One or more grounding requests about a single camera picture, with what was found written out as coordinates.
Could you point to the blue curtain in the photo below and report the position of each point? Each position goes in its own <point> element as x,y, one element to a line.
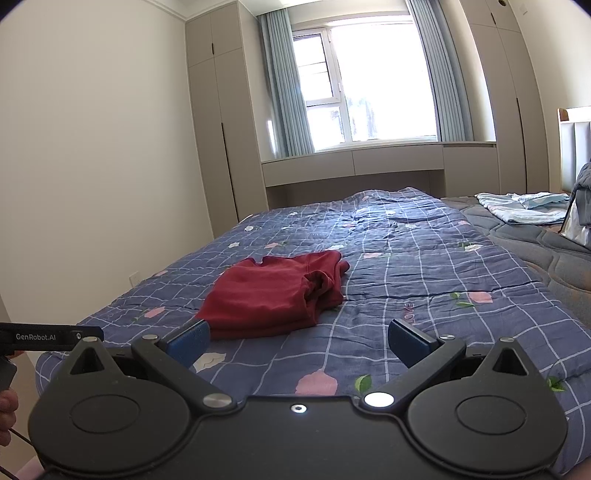
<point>448,78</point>
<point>286,92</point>

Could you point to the grey quilted mattress pad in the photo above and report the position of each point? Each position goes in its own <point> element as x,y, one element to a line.
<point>531,249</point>

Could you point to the blue plaid floral quilt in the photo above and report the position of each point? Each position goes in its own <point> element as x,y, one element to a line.
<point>415,277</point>

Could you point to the beige window cabinet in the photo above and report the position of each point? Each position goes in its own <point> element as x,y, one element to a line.
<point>346,161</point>

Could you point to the light blue cloth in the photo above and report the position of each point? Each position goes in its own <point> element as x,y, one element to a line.
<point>517,205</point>

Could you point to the grey padded headboard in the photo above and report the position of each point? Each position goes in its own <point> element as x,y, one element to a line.
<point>575,147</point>

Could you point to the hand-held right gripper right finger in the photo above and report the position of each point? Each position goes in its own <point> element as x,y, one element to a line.
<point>408,344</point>

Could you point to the beige wardrobe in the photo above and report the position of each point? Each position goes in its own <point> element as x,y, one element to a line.
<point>221,138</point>
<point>508,101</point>

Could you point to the white wall socket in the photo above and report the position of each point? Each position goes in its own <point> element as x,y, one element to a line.
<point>134,278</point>

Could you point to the person's left hand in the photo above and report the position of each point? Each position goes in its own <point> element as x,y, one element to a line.
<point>7,406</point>

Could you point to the red long-sleeved sweater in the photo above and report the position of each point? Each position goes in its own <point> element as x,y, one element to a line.
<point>268,295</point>

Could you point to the silver bag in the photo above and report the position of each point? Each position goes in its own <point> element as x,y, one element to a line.
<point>579,226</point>

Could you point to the white framed window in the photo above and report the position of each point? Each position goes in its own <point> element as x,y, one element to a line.
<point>383,83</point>

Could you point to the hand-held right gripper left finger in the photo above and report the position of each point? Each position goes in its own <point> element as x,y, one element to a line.
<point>189,341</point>

